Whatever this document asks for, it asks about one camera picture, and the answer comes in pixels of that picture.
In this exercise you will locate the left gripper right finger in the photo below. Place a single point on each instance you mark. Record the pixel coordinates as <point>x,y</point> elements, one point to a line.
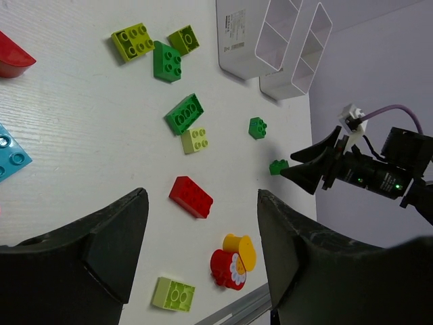
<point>318,276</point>

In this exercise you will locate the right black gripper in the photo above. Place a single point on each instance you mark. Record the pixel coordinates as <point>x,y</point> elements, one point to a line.
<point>351,167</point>

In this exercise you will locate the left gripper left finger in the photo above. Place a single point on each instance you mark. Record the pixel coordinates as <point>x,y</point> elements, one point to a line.
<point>81,273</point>

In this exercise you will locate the small green lego brick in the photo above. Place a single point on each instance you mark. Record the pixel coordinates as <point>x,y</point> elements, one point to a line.
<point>277,165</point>

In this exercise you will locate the green 2x3 lego brick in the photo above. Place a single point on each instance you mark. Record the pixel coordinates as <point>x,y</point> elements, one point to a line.
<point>184,114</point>

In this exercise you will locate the dark green 2x2 lego brick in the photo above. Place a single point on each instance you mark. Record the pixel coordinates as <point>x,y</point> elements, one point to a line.
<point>166,63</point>

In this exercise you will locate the yellow oval lego piece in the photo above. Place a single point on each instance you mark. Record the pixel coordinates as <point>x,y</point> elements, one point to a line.
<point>243,246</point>

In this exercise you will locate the right white sorting container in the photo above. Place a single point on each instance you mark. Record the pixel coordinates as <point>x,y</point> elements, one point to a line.
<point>305,49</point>

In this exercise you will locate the white sorting container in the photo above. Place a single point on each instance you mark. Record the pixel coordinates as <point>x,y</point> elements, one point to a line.
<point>253,35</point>
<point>305,49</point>

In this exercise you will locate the lime 2x2 lego brick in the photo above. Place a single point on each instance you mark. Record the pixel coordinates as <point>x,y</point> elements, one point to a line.
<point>173,295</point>

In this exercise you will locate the red flower lego piece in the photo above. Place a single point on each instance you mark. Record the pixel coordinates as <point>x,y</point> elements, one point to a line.
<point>228,270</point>

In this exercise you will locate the pale green 2x2 lego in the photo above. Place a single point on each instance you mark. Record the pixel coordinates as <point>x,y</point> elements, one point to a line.
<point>194,140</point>

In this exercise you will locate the red 2x3 lego brick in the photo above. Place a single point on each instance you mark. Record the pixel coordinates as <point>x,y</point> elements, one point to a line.
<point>191,197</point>

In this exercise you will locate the cyan 2x3 lego plate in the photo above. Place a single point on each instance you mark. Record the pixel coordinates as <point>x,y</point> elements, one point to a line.
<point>12,156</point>

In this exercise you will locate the left white sorting container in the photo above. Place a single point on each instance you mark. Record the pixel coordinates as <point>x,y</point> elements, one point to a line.
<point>253,35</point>

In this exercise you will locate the olive small square lego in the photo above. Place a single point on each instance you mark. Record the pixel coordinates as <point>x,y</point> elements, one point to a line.
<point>184,40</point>

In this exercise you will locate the olive 2x2 lego brick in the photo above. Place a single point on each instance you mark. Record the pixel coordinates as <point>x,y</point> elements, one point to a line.
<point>132,42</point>

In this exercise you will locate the red curved lego brick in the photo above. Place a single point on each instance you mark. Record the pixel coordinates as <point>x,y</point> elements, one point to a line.
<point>14,60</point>

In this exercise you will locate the aluminium table rail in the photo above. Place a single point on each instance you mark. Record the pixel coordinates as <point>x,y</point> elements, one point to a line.
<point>245,310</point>

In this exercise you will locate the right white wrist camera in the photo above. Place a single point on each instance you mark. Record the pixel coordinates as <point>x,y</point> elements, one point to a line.
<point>350,119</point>

